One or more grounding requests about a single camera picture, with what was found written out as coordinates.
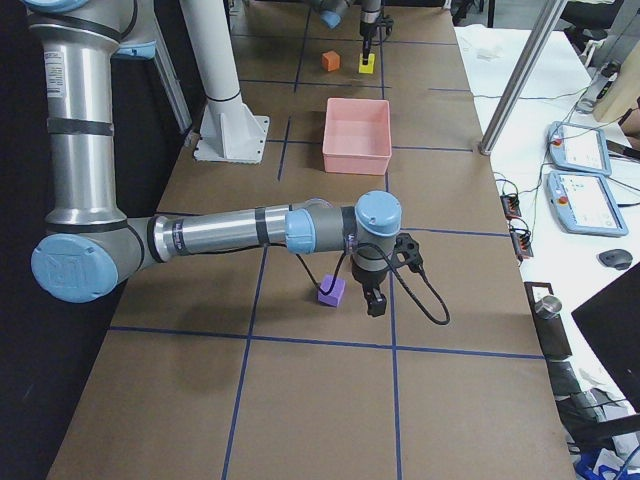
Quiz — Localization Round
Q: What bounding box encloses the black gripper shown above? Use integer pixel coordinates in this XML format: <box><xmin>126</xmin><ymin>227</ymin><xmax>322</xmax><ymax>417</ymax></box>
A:
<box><xmin>351</xmin><ymin>267</ymin><xmax>388</xmax><ymax>317</ymax></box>
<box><xmin>360</xmin><ymin>12</ymin><xmax>379</xmax><ymax>66</ymax></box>

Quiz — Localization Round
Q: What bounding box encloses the yellow foam block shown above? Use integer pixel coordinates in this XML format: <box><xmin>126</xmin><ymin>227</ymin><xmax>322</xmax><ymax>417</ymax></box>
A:
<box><xmin>358</xmin><ymin>53</ymin><xmax>375</xmax><ymax>75</ymax></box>

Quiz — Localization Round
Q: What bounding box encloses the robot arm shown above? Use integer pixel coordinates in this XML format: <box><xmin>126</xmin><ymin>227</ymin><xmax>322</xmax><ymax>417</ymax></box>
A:
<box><xmin>26</xmin><ymin>1</ymin><xmax>401</xmax><ymax>317</ymax></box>
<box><xmin>306</xmin><ymin>0</ymin><xmax>383</xmax><ymax>73</ymax></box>

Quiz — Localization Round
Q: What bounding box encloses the pink plastic bin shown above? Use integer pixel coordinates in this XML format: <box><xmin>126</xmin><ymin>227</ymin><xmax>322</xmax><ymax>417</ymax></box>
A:
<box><xmin>322</xmin><ymin>97</ymin><xmax>392</xmax><ymax>176</ymax></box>

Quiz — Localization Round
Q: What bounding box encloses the orange foam block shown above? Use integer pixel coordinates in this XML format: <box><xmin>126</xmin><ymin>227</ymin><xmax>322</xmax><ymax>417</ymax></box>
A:
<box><xmin>321</xmin><ymin>50</ymin><xmax>341</xmax><ymax>72</ymax></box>

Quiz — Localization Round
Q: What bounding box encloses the purple foam block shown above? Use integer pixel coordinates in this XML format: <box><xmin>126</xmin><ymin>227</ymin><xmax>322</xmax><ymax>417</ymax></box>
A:
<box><xmin>317</xmin><ymin>274</ymin><xmax>346</xmax><ymax>307</ymax></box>

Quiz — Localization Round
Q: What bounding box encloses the orange connector board near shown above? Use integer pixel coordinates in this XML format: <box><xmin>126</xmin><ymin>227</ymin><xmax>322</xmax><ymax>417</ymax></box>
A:
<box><xmin>509</xmin><ymin>225</ymin><xmax>534</xmax><ymax>262</ymax></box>

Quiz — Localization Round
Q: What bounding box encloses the orange connector board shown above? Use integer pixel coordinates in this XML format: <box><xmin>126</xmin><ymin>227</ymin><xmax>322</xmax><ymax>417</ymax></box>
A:
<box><xmin>509</xmin><ymin>225</ymin><xmax>534</xmax><ymax>262</ymax></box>
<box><xmin>500</xmin><ymin>193</ymin><xmax>521</xmax><ymax>219</ymax></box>

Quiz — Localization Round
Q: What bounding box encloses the white mounting column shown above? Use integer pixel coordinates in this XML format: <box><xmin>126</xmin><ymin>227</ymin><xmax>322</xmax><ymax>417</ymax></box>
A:
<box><xmin>180</xmin><ymin>0</ymin><xmax>270</xmax><ymax>164</ymax></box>

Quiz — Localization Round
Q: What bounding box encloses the orange connector board far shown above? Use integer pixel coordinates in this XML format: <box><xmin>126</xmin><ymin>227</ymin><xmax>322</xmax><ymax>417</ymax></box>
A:
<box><xmin>500</xmin><ymin>193</ymin><xmax>521</xmax><ymax>219</ymax></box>

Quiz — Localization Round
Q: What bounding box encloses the silver metal cylinder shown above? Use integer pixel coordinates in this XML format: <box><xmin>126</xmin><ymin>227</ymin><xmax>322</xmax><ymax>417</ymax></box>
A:
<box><xmin>534</xmin><ymin>295</ymin><xmax>562</xmax><ymax>320</ymax></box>

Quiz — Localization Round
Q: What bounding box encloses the upper teach pendant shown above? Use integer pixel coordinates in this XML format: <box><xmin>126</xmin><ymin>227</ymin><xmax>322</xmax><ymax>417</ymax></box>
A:
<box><xmin>547</xmin><ymin>121</ymin><xmax>612</xmax><ymax>176</ymax></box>

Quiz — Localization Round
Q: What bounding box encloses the teach pendant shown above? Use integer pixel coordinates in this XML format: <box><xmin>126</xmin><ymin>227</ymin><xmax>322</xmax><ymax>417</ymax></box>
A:
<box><xmin>546</xmin><ymin>170</ymin><xmax>628</xmax><ymax>238</ymax></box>
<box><xmin>547</xmin><ymin>121</ymin><xmax>612</xmax><ymax>176</ymax></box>

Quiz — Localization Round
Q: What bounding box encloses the lower teach pendant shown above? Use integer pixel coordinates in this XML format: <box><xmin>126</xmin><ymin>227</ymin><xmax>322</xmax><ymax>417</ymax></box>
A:
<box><xmin>546</xmin><ymin>170</ymin><xmax>628</xmax><ymax>238</ymax></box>

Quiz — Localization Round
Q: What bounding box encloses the black monitor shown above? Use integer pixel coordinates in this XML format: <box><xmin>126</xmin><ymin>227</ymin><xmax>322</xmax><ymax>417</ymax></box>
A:
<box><xmin>572</xmin><ymin>265</ymin><xmax>639</xmax><ymax>410</ymax></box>

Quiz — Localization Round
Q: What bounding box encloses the black computer mouse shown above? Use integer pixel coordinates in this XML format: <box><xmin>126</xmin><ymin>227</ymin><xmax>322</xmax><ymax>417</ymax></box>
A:
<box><xmin>597</xmin><ymin>249</ymin><xmax>633</xmax><ymax>271</ymax></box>

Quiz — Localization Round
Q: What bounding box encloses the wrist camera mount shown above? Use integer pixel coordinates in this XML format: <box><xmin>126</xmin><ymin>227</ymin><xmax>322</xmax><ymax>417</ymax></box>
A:
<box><xmin>378</xmin><ymin>15</ymin><xmax>394</xmax><ymax>37</ymax></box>
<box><xmin>390</xmin><ymin>233</ymin><xmax>424</xmax><ymax>274</ymax></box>

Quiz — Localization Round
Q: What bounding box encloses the aluminium frame post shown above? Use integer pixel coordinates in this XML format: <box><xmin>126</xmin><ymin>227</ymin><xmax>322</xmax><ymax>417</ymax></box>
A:
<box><xmin>478</xmin><ymin>0</ymin><xmax>568</xmax><ymax>156</ymax></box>

